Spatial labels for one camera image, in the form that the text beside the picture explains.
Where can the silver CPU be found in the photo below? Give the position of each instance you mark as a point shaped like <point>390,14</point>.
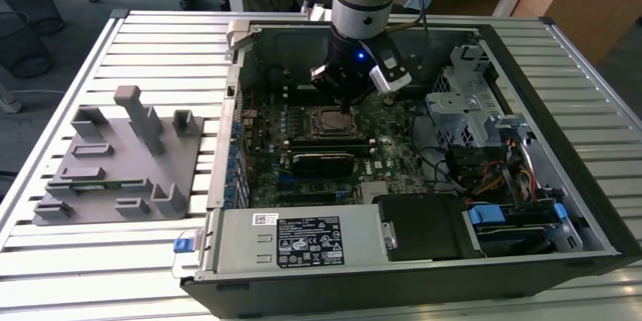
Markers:
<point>334,122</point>

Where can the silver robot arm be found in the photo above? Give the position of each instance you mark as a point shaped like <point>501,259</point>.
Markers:
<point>361,5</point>

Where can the CPU socket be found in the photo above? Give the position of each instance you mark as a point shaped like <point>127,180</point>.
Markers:
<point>312,134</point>

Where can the black RAM slot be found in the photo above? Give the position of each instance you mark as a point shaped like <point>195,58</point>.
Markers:
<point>332,141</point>
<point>295,93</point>
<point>295,87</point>
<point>295,90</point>
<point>295,97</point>
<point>332,144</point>

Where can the coin cell battery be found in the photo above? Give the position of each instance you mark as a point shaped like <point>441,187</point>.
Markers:
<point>388,100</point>

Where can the silver drive cage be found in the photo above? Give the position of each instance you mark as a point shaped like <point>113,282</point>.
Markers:
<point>452,110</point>

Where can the green motherboard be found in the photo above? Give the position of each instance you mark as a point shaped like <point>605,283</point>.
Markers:
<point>397,155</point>

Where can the small graphics card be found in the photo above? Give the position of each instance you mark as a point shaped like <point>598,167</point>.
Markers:
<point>321,167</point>

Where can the blue expansion slot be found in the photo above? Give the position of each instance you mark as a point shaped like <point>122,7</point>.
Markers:
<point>286,177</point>

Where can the silver chipset heatsink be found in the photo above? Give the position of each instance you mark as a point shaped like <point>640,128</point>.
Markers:
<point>376,190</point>

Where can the black expansion slot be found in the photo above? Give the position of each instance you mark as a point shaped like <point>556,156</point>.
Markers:
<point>306,197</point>

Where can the black plastic shroud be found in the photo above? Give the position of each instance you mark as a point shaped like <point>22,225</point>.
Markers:
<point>426,227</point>

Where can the blue disk carrier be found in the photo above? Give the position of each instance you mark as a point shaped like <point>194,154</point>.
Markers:
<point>486,217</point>

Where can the grey parts rack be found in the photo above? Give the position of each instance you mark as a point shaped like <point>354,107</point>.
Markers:
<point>126,163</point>

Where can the silver power supply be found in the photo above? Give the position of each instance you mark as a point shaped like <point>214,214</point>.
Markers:
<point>235,246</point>

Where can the green RAM stick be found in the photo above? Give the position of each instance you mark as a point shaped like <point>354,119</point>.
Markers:
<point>115,185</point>

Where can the blue case latch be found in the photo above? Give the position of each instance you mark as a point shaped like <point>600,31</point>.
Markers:
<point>182,245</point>

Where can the blue drive latch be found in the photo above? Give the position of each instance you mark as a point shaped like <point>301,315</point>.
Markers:
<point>560,212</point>

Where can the black PC case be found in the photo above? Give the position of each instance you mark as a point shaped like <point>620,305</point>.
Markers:
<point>352,298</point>

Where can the black mesh bin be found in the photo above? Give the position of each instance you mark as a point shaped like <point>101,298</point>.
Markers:
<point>27,54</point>
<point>47,5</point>

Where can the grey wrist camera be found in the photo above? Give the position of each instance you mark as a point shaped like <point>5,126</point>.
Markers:
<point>320,73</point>

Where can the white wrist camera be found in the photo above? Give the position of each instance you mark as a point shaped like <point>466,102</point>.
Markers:
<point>392,73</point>

